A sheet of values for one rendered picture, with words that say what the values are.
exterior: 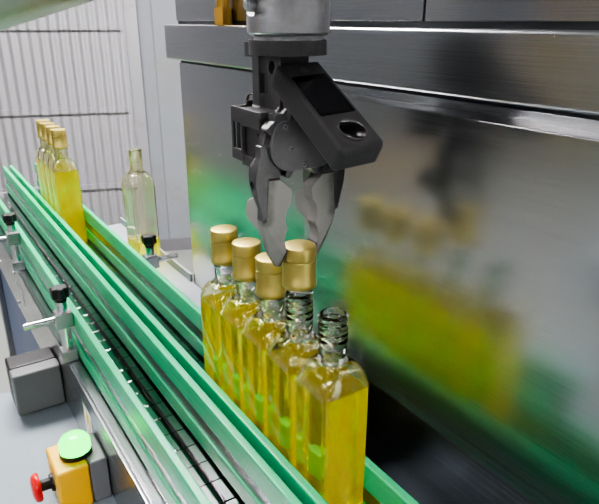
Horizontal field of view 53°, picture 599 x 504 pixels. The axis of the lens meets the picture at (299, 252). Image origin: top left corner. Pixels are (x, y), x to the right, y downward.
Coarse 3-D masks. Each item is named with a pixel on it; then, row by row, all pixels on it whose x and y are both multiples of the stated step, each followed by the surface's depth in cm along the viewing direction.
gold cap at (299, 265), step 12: (300, 240) 61; (288, 252) 59; (300, 252) 59; (312, 252) 59; (288, 264) 60; (300, 264) 59; (312, 264) 60; (288, 276) 60; (300, 276) 60; (312, 276) 60; (288, 288) 60; (300, 288) 60; (312, 288) 61
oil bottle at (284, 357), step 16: (272, 352) 64; (288, 352) 62; (304, 352) 62; (272, 368) 64; (288, 368) 61; (272, 384) 65; (288, 384) 62; (272, 400) 66; (288, 400) 63; (272, 416) 67; (288, 416) 63; (272, 432) 68; (288, 432) 64; (288, 448) 65
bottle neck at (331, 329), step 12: (324, 312) 58; (336, 312) 58; (324, 324) 57; (336, 324) 56; (324, 336) 57; (336, 336) 57; (324, 348) 58; (336, 348) 57; (324, 360) 58; (336, 360) 58
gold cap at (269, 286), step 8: (256, 256) 66; (264, 256) 66; (256, 264) 65; (264, 264) 64; (272, 264) 64; (256, 272) 66; (264, 272) 65; (272, 272) 65; (280, 272) 65; (256, 280) 66; (264, 280) 65; (272, 280) 65; (280, 280) 65; (256, 288) 67; (264, 288) 65; (272, 288) 65; (280, 288) 66; (264, 296) 66; (272, 296) 66; (280, 296) 66
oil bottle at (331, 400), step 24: (312, 360) 59; (312, 384) 58; (336, 384) 57; (360, 384) 59; (312, 408) 59; (336, 408) 58; (360, 408) 60; (312, 432) 60; (336, 432) 59; (360, 432) 61; (312, 456) 61; (336, 456) 60; (360, 456) 62; (312, 480) 62; (336, 480) 61; (360, 480) 63
